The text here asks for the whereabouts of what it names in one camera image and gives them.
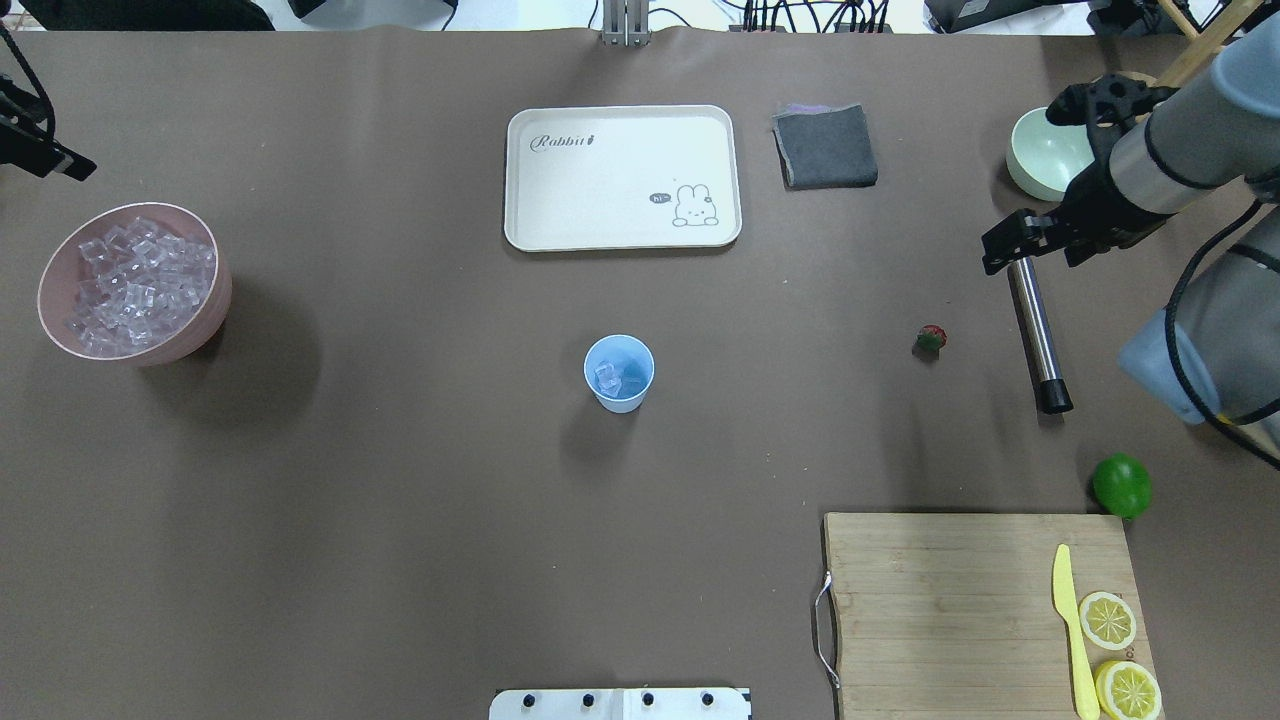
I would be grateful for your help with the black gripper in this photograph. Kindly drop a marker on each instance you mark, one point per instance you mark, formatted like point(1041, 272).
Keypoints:
point(1092, 210)
point(22, 141)

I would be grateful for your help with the grey folded cloth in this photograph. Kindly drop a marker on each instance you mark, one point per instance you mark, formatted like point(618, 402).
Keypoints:
point(825, 148)

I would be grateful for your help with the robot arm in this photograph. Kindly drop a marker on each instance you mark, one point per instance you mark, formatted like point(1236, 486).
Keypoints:
point(1210, 353)

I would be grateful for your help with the light blue cup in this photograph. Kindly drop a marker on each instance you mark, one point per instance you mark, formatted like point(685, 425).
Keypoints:
point(636, 364)

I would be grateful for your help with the lemon half upper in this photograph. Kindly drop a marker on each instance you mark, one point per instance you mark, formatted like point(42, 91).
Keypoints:
point(1127, 690)

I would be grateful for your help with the steel muddler black tip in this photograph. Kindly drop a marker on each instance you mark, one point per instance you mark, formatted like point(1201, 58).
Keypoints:
point(1051, 390)

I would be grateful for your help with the red strawberry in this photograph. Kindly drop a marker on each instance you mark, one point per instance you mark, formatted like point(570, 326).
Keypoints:
point(931, 338)

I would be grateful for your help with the wooden cutting board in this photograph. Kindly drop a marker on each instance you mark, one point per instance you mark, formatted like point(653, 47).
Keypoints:
point(949, 615)

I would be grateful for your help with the mint green bowl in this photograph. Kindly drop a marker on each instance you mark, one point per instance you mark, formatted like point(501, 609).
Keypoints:
point(1043, 159)

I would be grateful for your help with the yellow plastic knife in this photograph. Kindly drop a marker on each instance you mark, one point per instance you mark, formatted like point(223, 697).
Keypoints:
point(1084, 695)

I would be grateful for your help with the pink bowl of ice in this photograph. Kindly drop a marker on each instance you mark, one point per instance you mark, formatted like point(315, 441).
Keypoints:
point(140, 285)

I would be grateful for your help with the green lime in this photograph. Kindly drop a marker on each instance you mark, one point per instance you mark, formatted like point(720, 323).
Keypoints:
point(1122, 485)

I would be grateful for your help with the cream rabbit tray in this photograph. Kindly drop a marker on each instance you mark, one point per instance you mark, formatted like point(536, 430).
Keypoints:
point(621, 178)

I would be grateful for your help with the clear ice cube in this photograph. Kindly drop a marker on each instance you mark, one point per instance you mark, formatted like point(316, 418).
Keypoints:
point(609, 380)

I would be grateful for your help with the wooden mug tree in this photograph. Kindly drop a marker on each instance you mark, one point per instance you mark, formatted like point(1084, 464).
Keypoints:
point(1205, 40)

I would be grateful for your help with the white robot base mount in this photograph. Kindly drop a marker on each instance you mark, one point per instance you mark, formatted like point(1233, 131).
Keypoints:
point(623, 703)

